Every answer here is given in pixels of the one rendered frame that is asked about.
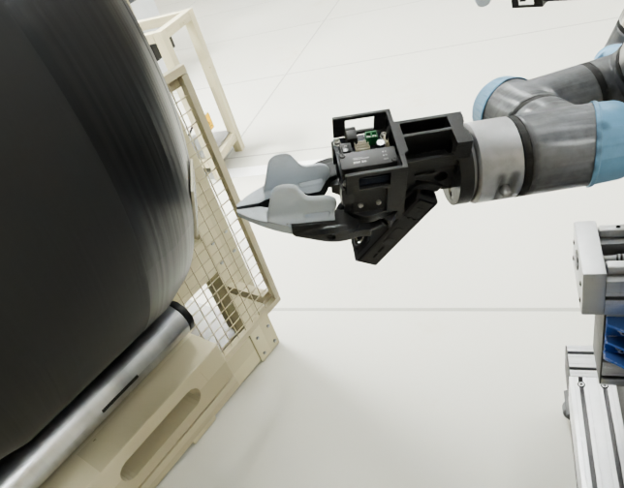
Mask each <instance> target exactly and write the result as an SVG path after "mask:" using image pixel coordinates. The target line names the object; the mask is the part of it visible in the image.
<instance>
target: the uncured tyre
mask: <svg viewBox="0 0 624 488"><path fill-rule="evenodd" d="M193 253H194V217H193V208H192V199H191V176H190V159H189V154H188V149H187V145H186V141H185V137H184V134H183V131H182V127H181V124H180V120H179V117H178V114H177V111H176V108H175V105H174V102H173V100H172V95H171V93H170V90H169V87H168V86H167V83H166V81H165V78H164V76H163V74H162V71H161V69H160V67H159V64H158V62H157V60H156V58H155V55H154V53H153V51H152V49H151V47H150V45H149V43H148V41H147V39H146V38H145V36H144V34H143V32H142V30H141V28H140V25H139V23H138V21H137V19H136V17H135V15H134V13H133V12H132V10H131V8H130V6H129V4H128V3H127V1H126V0H0V459H2V458H3V457H5V456H7V455H8V454H10V453H12V452H13V451H15V450H17V449H18V448H20V447H22V446H23V445H25V444H27V443H28V442H30V441H31V440H32V439H33V438H34V437H35V436H36V435H37V434H38V433H40V432H41V431H42V430H43V429H44V428H45V427H46V426H47V425H48V424H49V423H50V422H51V420H52V419H53V418H54V417H55V416H57V415H58V414H59V413H60V412H61V411H62V410H63V409H64V408H65V407H67V406H68V405H69V404H70V403H71V402H72V401H73V400H74V399H75V398H76V397H77V396H78V395H79V394H80V393H81V391H82V390H83V389H84V388H85V387H86V386H87V385H89V384H90V383H91V382H92V381H93V380H95V379H96V378H97V377H98V376H99V375H100V374H101V373H102V372H103V371H104V370H105V369H106V368H107V367H108V366H109V365H110V364H111V363H112V361H113V360H114V359H115V358H116V357H117V356H118V355H119V354H121V353H122V352H124V351H125V350H126V349H127V348H128V347H129V346H130V345H131V344H132V343H133V342H134V341H135V340H136V339H137V338H138V337H139V336H140V335H141V334H142V332H143V331H144V330H145V329H146V328H147V327H149V326H150V325H151V324H152V323H153V322H154V321H156V320H157V319H158V318H159V317H160V316H161V315H162V314H163V313H164V312H165V311H166V310H167V309H168V308H169V306H170V305H171V303H172V301H173V299H174V297H175V295H176V294H177V292H178V290H179V288H180V287H181V285H182V283H183V282H184V280H185V278H186V276H187V274H188V272H189V269H190V266H191V263H192V258H193Z"/></svg>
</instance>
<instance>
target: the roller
mask: <svg viewBox="0 0 624 488"><path fill-rule="evenodd" d="M194 326H195V324H194V319H193V317H192V315H191V314H190V312H189V311H188V310H187V309H186V308H185V307H184V306H182V305H181V304H179V303H178V302H176V301H172V303H171V305H170V306H169V308H168V309H167V310H166V311H165V312H164V313H163V314H162V315H161V316H160V317H159V318H158V319H157V320H156V321H154V322H153V323H152V324H151V325H150V326H149V327H147V328H146V329H145V330H144V331H143V332H142V334H141V335H140V336H139V337H138V338H137V339H136V340H135V341H134V342H133V343H132V344H131V345H130V346H129V347H128V348H127V349H126V350H125V351H124V352H122V353H121V354H119V355H118V356H117V357H116V358H115V359H114V360H113V361H112V363H111V364H110V365H109V366H108V367H107V368H106V369H105V370H104V371H103V372H102V373H101V374H100V375H99V376H98V377H97V378H96V379H95V380H93V381H92V382H91V383H90V384H89V385H87V386H86V387H85V388H84V389H83V390H82V391H81V393H80V394H79V395H78V396H77V397H76V398H75V399H74V400H73V401H72V402H71V403H70V404H69V405H68V406H67V407H65V408H64V409H63V410H62V411H61V412H60V413H59V414H58V415H57V416H55V417H54V418H53V419H52V420H51V422H50V423H49V424H48V425H47V426H46V427H45V428H44V429H43V430H42V431H41V432H40V433H38V434H37V435H36V436H35V437H34V438H33V439H32V440H31V441H30V442H28V443H27V444H25V445H23V446H22V447H20V448H18V449H17V450H15V451H13V452H12V453H10V454H8V455H7V456H5V457H3V458H2V459H0V488H39V487H40V486H41V485H42V484H43V483H44V482H45V481H46V480H47V479H48V478H49V477H50V476H51V475H52V474H53V473H54V472H55V471H56V470H57V469H58V468H59V467H60V466H61V465H62V463H63V462H64V461H65V460H66V459H67V458H68V457H69V456H70V455H71V454H72V453H73V452H74V451H75V450H76V449H77V448H78V447H79V446H80V445H81V444H82V443H83V442H84V441H85V440H86V439H87V438H88V437H89V436H90V435H91V433H92V432H93V431H94V430H95V429H96V428H97V427H98V426H99V425H100V424H101V423H102V422H103V421H104V420H105V419H106V418H107V417H108V416H109V415H110V414H111V413H112V412H113V411H114V410H115V409H116V408H117V407H118V406H119V405H120V403H121V402H122V401H123V400H124V399H125V398H126V397H127V396H128V395H129V394H130V393H131V392H132V391H133V390H134V389H135V388H136V387H137V386H138V385H139V384H140V383H141V382H142V381H143V380H144V379H145V378H146V377H147V376H148V375H149V373H150V372H151V371H152V370H153V369H154V368H155V367H156V366H157V365H158V364H159V363H160V362H161V361H162V360H163V359H164V358H165V357H166V356H167V355H168V354H169V353H170V352H171V351H172V350H173V349H174V348H175V347H176V346H177V345H178V343H179V342H180V341H181V340H182V339H183V338H184V337H185V336H186V335H187V334H188V333H189V332H190V330H191V329H192V328H193V327H194Z"/></svg>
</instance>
